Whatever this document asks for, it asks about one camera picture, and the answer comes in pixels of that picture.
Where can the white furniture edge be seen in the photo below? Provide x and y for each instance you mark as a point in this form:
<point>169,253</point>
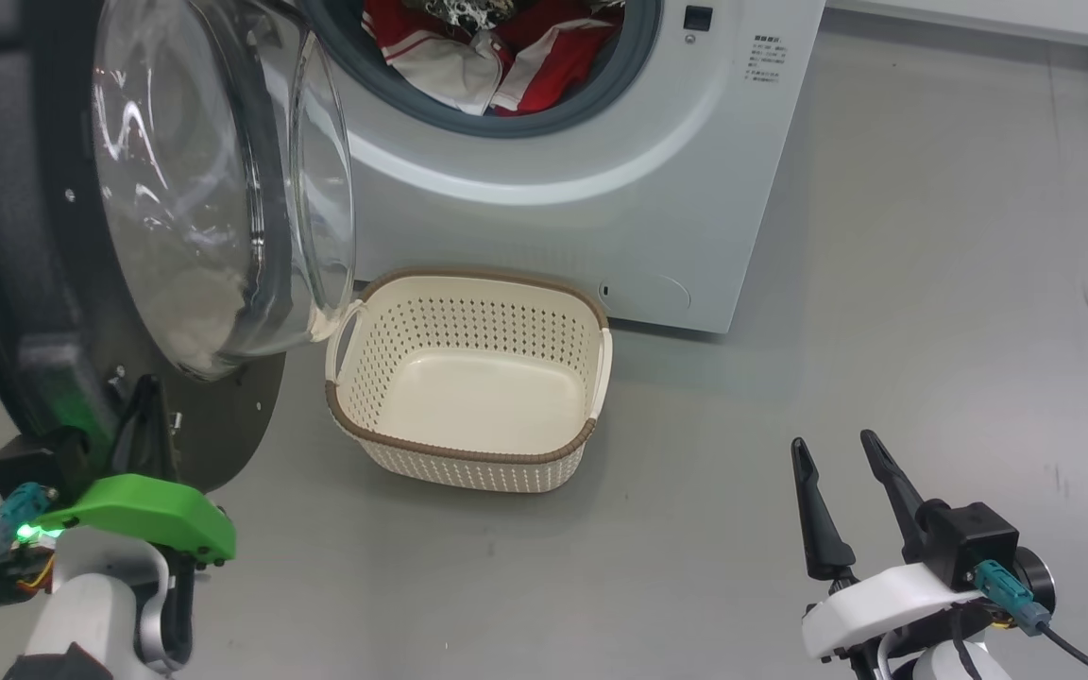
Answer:
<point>1026,17</point>

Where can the white washing machine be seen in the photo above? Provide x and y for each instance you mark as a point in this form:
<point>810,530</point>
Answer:
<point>695,189</point>

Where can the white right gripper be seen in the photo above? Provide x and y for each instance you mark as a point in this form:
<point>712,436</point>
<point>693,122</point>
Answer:
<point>875,604</point>

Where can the black glass washing machine door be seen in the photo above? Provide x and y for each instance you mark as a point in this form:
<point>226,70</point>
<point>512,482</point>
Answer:
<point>34,189</point>

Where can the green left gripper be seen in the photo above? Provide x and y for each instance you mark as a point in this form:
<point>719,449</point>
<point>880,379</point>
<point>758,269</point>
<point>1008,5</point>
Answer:
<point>147,510</point>

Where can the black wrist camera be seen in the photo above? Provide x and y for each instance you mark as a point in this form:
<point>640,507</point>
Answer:
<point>974,538</point>
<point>39,463</point>

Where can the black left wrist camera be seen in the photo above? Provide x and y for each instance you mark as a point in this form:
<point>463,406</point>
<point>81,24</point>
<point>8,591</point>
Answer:
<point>39,463</point>

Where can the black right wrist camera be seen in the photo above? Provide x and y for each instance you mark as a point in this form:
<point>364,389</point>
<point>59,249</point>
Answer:
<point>974,538</point>

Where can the cream perforated laundry basket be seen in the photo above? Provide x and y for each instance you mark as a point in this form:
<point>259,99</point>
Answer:
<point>478,387</point>

